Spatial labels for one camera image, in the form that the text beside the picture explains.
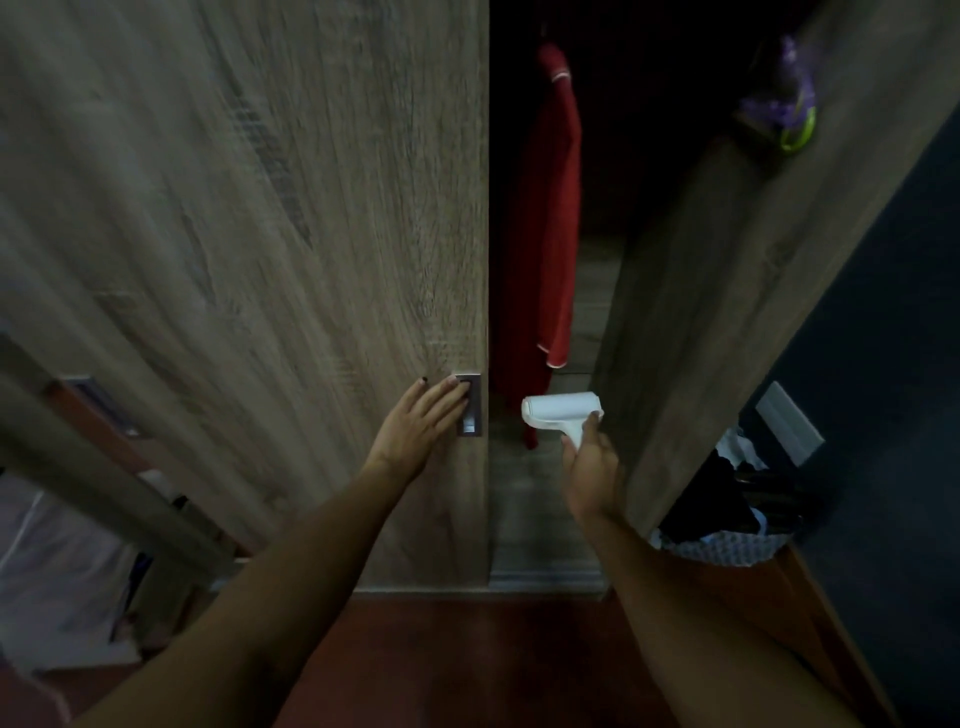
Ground person's right hand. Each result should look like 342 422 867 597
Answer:
560 410 622 526

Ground person's left hand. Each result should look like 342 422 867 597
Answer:
363 374 472 485

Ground white lint roller handle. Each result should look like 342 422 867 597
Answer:
524 404 605 451

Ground metal recessed door handle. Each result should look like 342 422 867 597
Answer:
453 372 484 439
63 374 144 440

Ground red polo shirt white trim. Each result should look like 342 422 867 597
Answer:
491 41 584 451

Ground wooden wardrobe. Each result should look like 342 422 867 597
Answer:
0 0 960 601

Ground person's left forearm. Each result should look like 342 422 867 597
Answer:
71 464 410 728

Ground patterned laundry basket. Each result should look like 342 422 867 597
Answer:
648 524 796 568

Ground white plastic bags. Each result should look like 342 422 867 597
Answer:
712 427 770 474

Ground grey bedding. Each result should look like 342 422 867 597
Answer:
0 472 181 669

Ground purple and green hanging item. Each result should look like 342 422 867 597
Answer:
738 33 819 155

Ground white wall socket plate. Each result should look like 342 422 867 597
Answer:
753 380 826 468

